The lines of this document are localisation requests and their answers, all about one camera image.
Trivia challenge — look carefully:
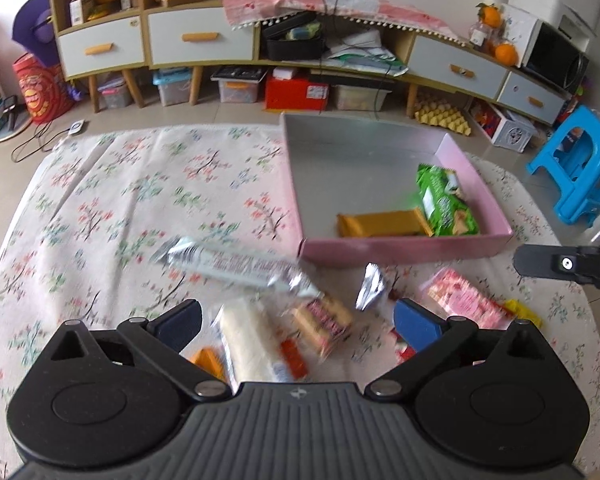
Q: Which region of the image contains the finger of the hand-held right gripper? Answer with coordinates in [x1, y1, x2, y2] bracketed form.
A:
[512, 242, 600, 291]

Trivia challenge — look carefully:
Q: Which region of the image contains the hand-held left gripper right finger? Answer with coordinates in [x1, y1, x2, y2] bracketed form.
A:
[362, 297, 548, 403]

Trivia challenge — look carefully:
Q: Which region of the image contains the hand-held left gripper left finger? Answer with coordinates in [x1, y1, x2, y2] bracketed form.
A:
[47, 299, 233, 405]

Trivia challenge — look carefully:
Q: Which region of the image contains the pink patterned snack packet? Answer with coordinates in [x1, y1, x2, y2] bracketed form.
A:
[420, 267, 513, 328]

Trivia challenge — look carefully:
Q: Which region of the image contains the cream snack packet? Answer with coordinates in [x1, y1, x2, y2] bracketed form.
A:
[215, 296, 293, 386]

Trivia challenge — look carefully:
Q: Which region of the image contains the pink cardboard box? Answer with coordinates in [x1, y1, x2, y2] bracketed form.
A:
[279, 112, 513, 267]

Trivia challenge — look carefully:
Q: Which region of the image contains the small silver wrapper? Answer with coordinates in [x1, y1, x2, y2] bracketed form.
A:
[355, 262, 387, 311]

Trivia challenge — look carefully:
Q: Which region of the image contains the yellow snack packet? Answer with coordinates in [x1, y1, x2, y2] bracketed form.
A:
[502, 299, 543, 328]

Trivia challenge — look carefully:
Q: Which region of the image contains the long silver snack packet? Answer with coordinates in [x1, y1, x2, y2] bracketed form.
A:
[150, 236, 323, 301]

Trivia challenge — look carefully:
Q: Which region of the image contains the gold snack packet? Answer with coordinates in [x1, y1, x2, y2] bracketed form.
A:
[336, 207, 435, 238]

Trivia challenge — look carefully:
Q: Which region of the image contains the small orange snack bar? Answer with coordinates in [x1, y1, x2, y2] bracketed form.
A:
[280, 339, 310, 380]

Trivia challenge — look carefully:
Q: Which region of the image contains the blue plastic stool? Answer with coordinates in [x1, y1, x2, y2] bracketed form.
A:
[525, 105, 600, 223]

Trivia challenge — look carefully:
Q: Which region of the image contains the green snack packet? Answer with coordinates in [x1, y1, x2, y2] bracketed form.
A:
[415, 163, 481, 238]

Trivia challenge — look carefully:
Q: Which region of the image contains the white plastic crate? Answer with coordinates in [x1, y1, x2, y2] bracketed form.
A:
[490, 110, 538, 150]

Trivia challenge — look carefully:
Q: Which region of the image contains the grey drawer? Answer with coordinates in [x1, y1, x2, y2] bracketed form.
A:
[497, 72, 566, 125]
[409, 35, 508, 98]

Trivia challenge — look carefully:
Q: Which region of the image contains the yellow egg carton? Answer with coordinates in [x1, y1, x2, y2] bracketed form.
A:
[414, 97, 472, 137]

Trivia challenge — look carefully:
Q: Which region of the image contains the black microwave oven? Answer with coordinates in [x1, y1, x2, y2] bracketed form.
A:
[520, 22, 591, 96]

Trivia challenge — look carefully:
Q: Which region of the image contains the clear bin with blue lid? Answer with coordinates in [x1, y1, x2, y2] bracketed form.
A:
[152, 67, 193, 107]

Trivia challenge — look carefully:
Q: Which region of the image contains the small clear bin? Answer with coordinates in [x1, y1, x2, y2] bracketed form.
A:
[99, 82, 133, 110]

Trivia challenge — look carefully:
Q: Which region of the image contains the clear bin with black lid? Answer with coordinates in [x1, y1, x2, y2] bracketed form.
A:
[211, 66, 267, 105]

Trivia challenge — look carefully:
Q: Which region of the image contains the red cardboard box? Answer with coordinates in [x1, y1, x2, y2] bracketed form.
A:
[265, 76, 330, 112]

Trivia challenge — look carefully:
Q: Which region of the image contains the white foam box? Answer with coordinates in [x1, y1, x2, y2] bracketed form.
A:
[507, 0, 598, 38]

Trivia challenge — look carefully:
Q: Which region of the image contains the wooden cabinet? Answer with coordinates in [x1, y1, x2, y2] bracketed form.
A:
[47, 0, 571, 126]

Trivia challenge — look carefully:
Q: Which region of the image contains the red printed bag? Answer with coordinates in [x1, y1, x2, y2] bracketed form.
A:
[12, 52, 76, 125]

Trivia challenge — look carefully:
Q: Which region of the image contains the pile of papers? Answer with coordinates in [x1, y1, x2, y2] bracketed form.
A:
[325, 30, 408, 73]

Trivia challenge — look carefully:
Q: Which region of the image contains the white drawer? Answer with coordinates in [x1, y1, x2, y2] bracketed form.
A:
[147, 7, 255, 67]
[57, 15, 146, 78]

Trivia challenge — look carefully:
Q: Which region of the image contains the black storage case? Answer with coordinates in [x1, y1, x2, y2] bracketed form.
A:
[260, 10, 328, 61]

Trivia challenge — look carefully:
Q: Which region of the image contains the purple hat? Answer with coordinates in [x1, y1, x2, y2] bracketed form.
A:
[12, 0, 63, 66]

